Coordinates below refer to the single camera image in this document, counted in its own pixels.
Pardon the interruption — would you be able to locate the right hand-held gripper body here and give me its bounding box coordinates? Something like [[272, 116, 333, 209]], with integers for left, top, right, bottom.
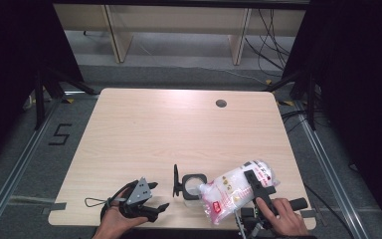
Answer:
[[234, 192, 308, 239]]

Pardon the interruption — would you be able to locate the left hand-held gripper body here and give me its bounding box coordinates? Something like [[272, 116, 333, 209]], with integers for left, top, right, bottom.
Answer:
[[118, 176, 157, 222]]

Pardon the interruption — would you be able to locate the red and white plastic bag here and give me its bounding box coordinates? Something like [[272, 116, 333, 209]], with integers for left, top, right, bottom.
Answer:
[[198, 159, 280, 226]]

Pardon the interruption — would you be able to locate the clear jar with black lid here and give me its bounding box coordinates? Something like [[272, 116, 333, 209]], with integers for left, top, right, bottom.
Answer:
[[172, 163, 209, 208]]

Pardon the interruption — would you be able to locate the person's left hand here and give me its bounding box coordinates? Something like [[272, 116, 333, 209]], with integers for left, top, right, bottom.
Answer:
[[94, 188, 149, 239]]

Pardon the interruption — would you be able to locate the person's right hand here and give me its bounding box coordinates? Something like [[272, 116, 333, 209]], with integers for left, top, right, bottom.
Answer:
[[255, 196, 310, 238]]

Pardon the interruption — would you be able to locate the grey tape strip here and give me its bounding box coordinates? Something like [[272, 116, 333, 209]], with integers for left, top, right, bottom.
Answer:
[[42, 201, 68, 216], [298, 208, 318, 220]]

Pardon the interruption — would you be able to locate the black stand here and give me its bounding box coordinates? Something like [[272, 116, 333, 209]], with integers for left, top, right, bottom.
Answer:
[[34, 68, 97, 131], [264, 70, 319, 131]]

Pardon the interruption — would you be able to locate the beige floor strip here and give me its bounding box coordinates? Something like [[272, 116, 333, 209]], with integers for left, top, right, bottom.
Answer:
[[0, 193, 59, 206]]

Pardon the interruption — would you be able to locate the black curtain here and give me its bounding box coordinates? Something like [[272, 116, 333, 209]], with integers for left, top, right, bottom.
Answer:
[[0, 0, 85, 173], [283, 0, 382, 238]]

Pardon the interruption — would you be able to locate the black strap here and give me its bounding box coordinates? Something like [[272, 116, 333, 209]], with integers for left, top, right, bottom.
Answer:
[[100, 179, 139, 221]]

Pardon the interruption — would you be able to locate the grey cord loop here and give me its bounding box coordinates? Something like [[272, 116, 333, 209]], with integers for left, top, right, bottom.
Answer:
[[84, 196, 109, 209]]

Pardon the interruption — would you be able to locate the long aluminium rail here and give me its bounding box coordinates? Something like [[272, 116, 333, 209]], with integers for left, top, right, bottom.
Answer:
[[0, 99, 63, 239], [294, 101, 371, 239]]

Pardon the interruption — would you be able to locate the black cable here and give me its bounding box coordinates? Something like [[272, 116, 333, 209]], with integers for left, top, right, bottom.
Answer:
[[303, 183, 356, 239], [257, 8, 291, 58], [280, 109, 312, 133], [244, 36, 286, 72]]

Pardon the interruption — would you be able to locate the thin white cable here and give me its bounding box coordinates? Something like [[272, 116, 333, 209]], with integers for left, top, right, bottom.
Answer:
[[135, 39, 269, 86]]

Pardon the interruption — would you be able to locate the short aluminium rail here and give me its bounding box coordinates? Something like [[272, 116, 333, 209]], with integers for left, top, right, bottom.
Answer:
[[61, 89, 96, 97]]

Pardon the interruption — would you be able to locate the thick white cable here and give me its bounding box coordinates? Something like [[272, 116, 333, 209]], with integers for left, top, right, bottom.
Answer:
[[22, 94, 37, 112]]

